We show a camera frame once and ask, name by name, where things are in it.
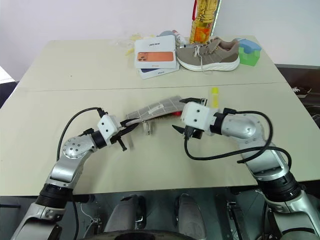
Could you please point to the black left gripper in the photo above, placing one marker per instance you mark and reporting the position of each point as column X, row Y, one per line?
column 121, row 130

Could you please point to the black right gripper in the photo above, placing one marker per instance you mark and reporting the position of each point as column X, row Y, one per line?
column 193, row 132

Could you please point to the grey grid pouch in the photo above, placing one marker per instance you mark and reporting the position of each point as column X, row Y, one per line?
column 155, row 108

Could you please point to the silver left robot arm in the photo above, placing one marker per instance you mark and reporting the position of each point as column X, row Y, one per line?
column 75, row 150

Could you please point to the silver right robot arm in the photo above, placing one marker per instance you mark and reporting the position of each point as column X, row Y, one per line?
column 265, row 162

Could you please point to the red marker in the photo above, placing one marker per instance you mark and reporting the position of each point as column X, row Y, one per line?
column 177, row 114

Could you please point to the yellow highlighter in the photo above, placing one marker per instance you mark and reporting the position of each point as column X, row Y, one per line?
column 214, row 97

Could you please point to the clear zipper pull tag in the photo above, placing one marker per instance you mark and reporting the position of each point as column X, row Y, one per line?
column 147, row 128

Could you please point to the white phone box underneath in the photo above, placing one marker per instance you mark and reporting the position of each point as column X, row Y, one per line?
column 157, row 73

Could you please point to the taupe sneaker white sole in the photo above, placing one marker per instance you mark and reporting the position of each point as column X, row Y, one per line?
column 207, row 56

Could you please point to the white phone box orange print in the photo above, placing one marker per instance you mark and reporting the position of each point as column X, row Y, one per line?
column 155, row 52

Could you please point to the white small bottle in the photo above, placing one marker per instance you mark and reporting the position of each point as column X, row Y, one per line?
column 180, row 37

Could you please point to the grey rounded robot foot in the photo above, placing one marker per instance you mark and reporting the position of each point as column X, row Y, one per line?
column 122, row 215
column 190, row 215

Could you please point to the grey-blue round object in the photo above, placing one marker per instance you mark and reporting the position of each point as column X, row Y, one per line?
column 166, row 33

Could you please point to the clear plastic bag yellow bits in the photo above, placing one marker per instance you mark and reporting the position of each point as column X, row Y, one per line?
column 128, row 42

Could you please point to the yellow cooking oil bottle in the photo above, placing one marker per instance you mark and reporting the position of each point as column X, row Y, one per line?
column 202, row 22

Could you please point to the blue foam block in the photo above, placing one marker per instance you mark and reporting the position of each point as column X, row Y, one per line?
column 248, row 45

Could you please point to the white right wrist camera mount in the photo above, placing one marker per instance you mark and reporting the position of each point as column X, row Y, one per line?
column 197, row 116

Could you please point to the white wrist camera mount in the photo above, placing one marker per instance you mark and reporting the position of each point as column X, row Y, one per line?
column 107, row 126
column 197, row 116

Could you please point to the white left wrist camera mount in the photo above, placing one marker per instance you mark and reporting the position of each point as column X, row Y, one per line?
column 107, row 126

